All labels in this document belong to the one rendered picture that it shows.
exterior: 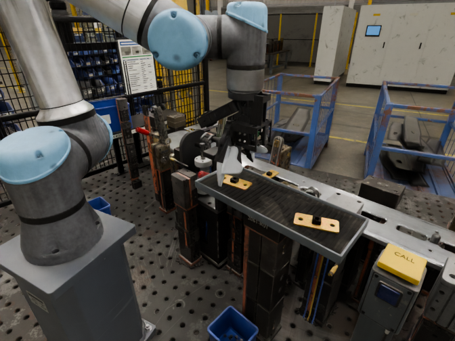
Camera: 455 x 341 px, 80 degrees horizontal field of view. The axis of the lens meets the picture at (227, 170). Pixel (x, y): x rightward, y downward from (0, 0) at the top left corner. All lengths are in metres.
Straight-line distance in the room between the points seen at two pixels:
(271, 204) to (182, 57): 0.36
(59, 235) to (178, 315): 0.51
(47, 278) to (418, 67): 8.67
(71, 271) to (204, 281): 0.55
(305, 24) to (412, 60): 5.50
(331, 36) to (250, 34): 8.20
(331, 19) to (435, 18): 2.33
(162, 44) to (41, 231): 0.40
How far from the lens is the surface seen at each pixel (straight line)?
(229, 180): 0.68
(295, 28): 13.04
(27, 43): 0.65
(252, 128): 0.55
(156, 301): 1.02
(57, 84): 0.65
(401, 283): 0.54
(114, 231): 0.67
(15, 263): 0.68
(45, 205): 0.58
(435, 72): 8.85
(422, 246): 0.88
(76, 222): 0.61
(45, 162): 0.55
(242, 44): 0.53
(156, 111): 1.16
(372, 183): 1.05
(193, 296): 1.01
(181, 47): 0.39
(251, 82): 0.54
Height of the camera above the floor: 1.50
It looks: 28 degrees down
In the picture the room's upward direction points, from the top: straight up
